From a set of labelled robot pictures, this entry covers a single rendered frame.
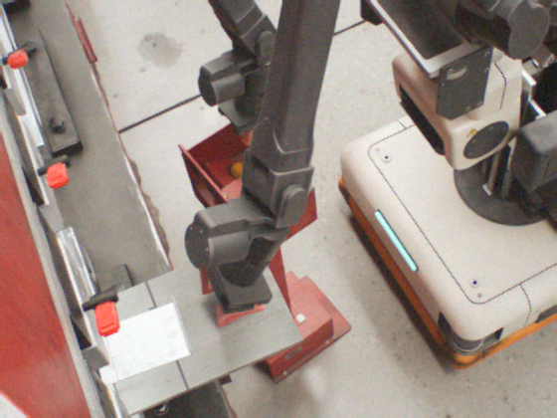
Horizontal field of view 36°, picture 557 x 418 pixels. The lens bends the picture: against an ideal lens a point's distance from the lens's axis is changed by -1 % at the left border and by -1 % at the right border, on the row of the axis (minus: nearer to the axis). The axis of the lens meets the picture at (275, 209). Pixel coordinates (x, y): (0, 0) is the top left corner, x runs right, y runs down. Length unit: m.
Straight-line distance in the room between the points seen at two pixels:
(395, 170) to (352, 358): 0.49
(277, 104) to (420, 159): 1.25
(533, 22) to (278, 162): 0.39
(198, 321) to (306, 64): 0.44
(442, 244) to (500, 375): 0.39
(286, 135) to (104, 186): 0.60
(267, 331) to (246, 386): 1.05
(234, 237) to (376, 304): 1.31
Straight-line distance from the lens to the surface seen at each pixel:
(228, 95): 1.45
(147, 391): 1.21
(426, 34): 1.45
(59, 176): 1.02
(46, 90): 1.66
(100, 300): 0.98
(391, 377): 2.25
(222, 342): 1.22
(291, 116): 0.99
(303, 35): 0.95
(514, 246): 2.11
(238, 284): 1.14
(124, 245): 1.46
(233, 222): 1.03
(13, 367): 0.57
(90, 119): 1.63
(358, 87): 2.70
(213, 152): 1.67
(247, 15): 1.41
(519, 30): 1.17
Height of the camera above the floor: 2.12
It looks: 59 degrees down
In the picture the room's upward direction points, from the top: 10 degrees counter-clockwise
